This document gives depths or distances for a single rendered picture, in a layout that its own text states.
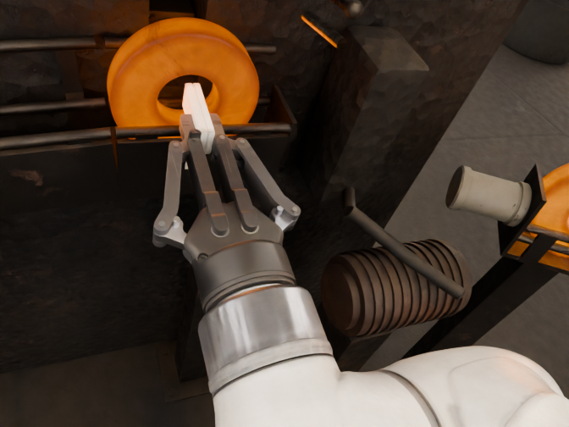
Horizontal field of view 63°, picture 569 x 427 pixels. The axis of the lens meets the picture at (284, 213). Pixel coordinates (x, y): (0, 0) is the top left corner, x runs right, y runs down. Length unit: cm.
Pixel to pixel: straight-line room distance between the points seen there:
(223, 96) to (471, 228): 132
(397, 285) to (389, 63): 31
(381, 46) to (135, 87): 28
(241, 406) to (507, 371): 20
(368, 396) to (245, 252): 13
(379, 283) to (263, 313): 39
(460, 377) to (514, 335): 117
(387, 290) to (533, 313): 99
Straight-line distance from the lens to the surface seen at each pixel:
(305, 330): 32
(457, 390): 36
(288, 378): 30
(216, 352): 33
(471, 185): 64
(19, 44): 55
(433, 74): 76
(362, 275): 68
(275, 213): 41
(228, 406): 32
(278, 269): 34
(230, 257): 34
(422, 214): 165
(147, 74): 48
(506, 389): 37
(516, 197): 66
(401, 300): 71
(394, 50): 59
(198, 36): 47
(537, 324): 161
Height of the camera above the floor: 104
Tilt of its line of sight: 47 degrees down
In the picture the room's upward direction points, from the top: 20 degrees clockwise
